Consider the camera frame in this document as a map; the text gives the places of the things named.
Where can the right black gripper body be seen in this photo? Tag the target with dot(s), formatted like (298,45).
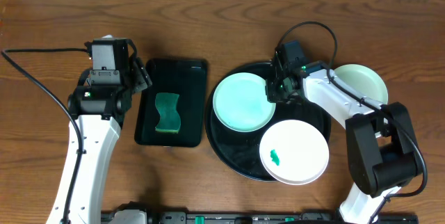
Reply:
(279,90)

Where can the white plate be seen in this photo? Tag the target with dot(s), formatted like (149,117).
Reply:
(294,152)

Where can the green wavy sponge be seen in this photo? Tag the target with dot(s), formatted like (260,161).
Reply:
(169,118)

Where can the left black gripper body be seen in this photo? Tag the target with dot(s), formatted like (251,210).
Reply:
(138,74)

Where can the dark green rectangular tray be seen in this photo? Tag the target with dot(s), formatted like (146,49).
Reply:
(188,79)

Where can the mint green plate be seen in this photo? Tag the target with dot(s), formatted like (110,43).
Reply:
(240,102)

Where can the pale green plate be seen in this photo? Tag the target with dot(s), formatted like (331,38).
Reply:
(364,80)

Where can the round black tray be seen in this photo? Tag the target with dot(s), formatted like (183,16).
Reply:
(240,151)

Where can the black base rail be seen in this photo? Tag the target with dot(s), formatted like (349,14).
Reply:
(135,212)

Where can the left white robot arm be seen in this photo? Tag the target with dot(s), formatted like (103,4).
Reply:
(97,108)

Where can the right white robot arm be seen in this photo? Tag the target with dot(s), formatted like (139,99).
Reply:
(384,159)

